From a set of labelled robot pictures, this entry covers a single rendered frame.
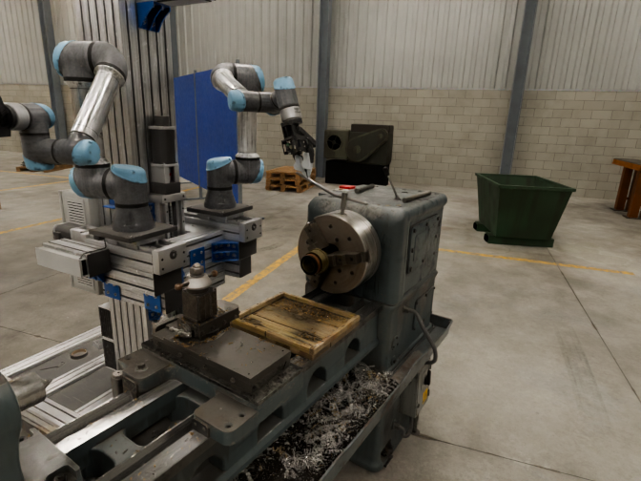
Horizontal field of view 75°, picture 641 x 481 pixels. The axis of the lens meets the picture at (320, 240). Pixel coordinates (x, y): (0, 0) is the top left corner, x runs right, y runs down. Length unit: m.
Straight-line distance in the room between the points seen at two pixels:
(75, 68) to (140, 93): 0.30
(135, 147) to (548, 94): 10.57
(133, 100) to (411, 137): 10.13
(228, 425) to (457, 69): 11.07
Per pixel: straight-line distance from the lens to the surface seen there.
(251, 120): 2.03
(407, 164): 11.67
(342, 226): 1.56
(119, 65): 1.64
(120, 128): 1.92
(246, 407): 1.11
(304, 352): 1.35
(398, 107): 11.68
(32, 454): 1.07
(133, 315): 2.14
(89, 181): 1.73
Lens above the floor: 1.58
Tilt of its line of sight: 16 degrees down
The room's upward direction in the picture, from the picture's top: 2 degrees clockwise
